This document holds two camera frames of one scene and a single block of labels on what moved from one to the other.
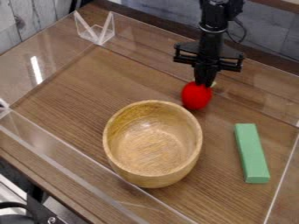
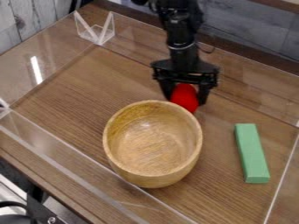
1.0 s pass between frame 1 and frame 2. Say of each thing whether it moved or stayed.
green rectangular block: stayed
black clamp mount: stayed
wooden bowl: stayed
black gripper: moved
